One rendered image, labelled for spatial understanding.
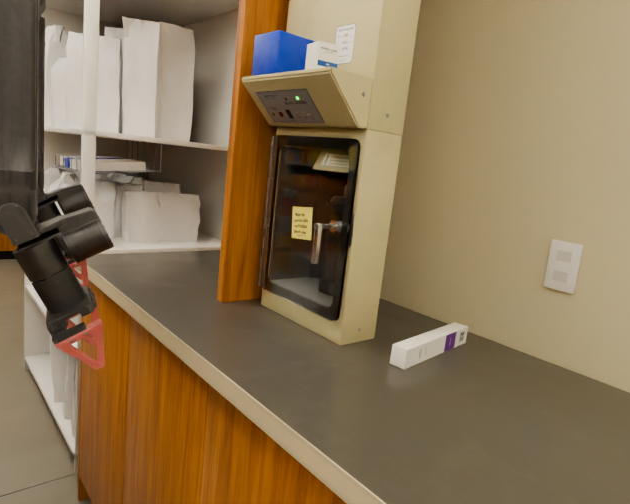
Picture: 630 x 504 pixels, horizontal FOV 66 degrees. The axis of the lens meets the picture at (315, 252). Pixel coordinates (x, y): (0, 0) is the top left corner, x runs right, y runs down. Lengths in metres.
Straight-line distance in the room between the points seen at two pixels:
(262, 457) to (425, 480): 0.32
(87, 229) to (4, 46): 0.26
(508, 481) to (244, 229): 0.86
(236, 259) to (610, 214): 0.89
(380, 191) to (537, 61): 0.51
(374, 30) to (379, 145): 0.23
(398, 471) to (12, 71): 0.73
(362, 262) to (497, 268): 0.41
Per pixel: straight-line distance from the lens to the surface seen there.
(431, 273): 1.44
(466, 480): 0.74
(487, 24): 1.44
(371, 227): 1.07
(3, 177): 0.77
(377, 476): 0.70
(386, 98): 1.07
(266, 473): 0.91
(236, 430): 0.97
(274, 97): 1.15
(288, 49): 1.14
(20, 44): 0.79
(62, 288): 0.80
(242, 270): 1.33
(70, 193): 1.22
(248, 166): 1.29
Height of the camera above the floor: 1.33
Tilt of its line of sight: 10 degrees down
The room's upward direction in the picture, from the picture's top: 6 degrees clockwise
